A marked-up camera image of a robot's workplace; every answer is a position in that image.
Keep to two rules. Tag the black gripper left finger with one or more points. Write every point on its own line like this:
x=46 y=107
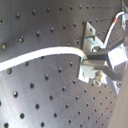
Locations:
x=115 y=55

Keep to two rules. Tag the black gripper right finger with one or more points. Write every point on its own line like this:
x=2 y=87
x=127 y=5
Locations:
x=111 y=74

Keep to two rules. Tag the upper metal cable clip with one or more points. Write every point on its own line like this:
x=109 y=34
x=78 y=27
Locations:
x=90 y=40

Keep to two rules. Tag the metal cable clip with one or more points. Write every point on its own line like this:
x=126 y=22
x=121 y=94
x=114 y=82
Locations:
x=87 y=73
x=90 y=40

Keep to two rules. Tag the lower metal cable clip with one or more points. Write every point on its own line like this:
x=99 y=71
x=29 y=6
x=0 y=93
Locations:
x=87 y=73

